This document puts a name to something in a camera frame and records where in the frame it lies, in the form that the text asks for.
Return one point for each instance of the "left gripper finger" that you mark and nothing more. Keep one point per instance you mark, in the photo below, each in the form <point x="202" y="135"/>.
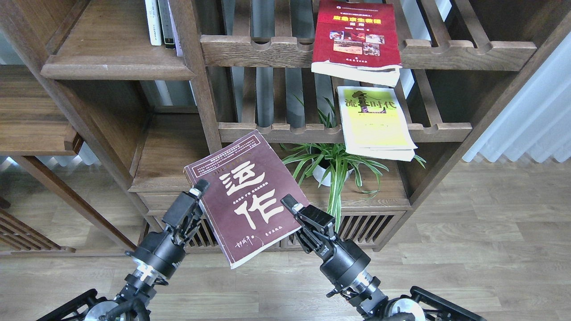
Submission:
<point x="199" y="188"/>

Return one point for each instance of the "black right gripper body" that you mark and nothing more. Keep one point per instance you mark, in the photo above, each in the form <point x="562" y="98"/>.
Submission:
<point x="344" y="263"/>

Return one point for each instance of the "yellow green book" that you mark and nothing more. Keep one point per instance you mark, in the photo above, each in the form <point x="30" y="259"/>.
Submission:
<point x="374" y="124"/>

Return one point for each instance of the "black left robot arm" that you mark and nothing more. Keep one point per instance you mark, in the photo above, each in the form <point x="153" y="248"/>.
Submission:
<point x="128" y="305"/>

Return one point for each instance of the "white plant pot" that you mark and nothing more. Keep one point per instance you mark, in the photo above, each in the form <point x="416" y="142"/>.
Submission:
<point x="335" y="177"/>

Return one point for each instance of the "pale upright book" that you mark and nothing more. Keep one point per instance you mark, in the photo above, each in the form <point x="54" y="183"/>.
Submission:
<point x="177" y="44"/>

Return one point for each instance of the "white curtain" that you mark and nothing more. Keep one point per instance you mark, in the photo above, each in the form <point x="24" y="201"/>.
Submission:
<point x="536" y="123"/>

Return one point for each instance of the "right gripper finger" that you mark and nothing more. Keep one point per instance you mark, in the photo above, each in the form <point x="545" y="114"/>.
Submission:
<point x="293" y="206"/>

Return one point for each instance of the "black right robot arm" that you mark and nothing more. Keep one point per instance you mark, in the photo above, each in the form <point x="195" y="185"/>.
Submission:
<point x="420" y="305"/>

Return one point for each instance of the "red book with photos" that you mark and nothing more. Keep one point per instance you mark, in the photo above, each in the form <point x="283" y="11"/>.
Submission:
<point x="357" y="41"/>

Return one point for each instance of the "dark wooden bookshelf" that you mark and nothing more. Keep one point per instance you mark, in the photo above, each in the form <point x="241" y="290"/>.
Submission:
<point x="147" y="113"/>

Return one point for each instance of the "maroon book white characters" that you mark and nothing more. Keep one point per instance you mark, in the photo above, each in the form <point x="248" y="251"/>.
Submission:
<point x="247" y="181"/>

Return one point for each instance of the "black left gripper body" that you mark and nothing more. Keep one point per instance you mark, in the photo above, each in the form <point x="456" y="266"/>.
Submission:
<point x="160" y="253"/>

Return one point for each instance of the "dark upright book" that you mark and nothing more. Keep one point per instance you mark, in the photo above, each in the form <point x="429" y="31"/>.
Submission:
<point x="166" y="24"/>

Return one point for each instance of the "white upright book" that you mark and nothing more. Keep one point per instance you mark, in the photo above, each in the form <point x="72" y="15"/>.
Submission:
<point x="153" y="21"/>

